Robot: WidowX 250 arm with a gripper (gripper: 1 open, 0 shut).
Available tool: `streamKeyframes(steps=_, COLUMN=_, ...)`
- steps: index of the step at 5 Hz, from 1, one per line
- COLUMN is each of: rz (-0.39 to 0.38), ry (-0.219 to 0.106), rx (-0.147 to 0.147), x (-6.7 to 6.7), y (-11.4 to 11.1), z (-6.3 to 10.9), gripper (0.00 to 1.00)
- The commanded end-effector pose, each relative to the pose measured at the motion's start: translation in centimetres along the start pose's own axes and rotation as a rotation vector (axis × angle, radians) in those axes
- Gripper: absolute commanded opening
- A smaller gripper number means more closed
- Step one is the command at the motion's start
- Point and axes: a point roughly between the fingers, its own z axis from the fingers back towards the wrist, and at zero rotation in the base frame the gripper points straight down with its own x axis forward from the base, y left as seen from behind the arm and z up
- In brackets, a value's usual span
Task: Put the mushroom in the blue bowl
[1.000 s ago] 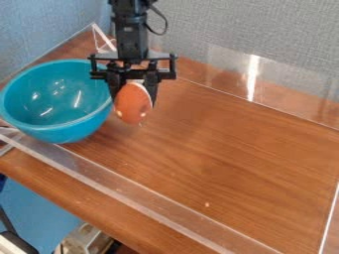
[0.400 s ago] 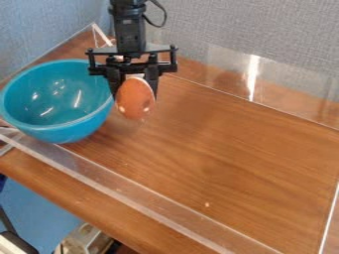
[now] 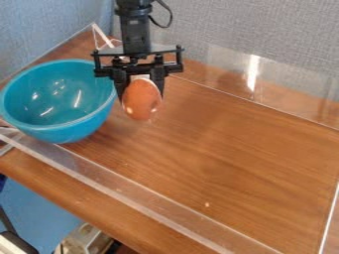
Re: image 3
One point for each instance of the clear acrylic front barrier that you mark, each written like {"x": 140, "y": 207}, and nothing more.
{"x": 191, "y": 223}

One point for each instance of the blue plastic bowl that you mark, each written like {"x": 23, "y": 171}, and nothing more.
{"x": 56, "y": 102}

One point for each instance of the white box under table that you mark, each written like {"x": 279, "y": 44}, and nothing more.
{"x": 85, "y": 240}

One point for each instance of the clear acrylic corner bracket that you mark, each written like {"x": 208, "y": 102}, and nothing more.
{"x": 103, "y": 42}

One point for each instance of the clear acrylic barrier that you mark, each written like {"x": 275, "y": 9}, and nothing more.
{"x": 294, "y": 90}
{"x": 191, "y": 223}

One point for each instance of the grey black object bottom left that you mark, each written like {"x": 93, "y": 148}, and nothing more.
{"x": 12, "y": 244}

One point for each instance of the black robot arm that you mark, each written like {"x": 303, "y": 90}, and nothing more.
{"x": 135, "y": 17}

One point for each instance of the clear acrylic back barrier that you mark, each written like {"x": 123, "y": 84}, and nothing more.
{"x": 294, "y": 90}

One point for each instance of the brown and white toy mushroom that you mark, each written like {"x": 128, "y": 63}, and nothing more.
{"x": 140, "y": 98}

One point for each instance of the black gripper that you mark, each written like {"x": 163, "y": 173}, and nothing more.
{"x": 112, "y": 62}

